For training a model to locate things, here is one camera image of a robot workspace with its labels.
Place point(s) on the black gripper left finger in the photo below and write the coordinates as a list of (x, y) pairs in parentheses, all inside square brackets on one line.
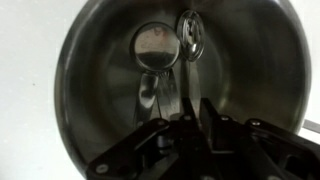
[(143, 148)]

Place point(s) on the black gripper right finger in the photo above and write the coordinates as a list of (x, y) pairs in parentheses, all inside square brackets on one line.
[(258, 149)]

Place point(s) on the stainless steel pot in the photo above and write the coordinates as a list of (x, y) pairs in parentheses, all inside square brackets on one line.
[(255, 64)]

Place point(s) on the round metal spoon in pot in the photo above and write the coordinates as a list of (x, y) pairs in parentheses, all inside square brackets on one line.
[(155, 48)]

